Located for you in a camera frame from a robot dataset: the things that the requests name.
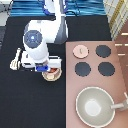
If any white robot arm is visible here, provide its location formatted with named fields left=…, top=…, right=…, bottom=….
left=21, top=0, right=68, bottom=72

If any black burner back right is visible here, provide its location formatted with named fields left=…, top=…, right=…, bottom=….
left=96, top=45, right=111, bottom=58

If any black table mat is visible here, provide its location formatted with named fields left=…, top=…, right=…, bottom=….
left=0, top=15, right=111, bottom=128

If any cream round plate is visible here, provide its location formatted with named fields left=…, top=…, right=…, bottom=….
left=42, top=70, right=62, bottom=81

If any pink pot lid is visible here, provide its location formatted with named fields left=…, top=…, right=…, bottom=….
left=73, top=45, right=89, bottom=59

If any small pink pot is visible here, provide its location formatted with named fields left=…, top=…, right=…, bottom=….
left=48, top=68, right=61, bottom=76

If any pink toy stove top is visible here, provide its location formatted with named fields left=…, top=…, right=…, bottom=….
left=66, top=41, right=128, bottom=128

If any black burner front left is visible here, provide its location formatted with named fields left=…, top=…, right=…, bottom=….
left=75, top=62, right=91, bottom=77

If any large grey frying pan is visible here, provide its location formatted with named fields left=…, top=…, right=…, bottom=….
left=75, top=87, right=128, bottom=128

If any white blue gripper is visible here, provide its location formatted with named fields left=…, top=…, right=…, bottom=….
left=21, top=53, right=62, bottom=72

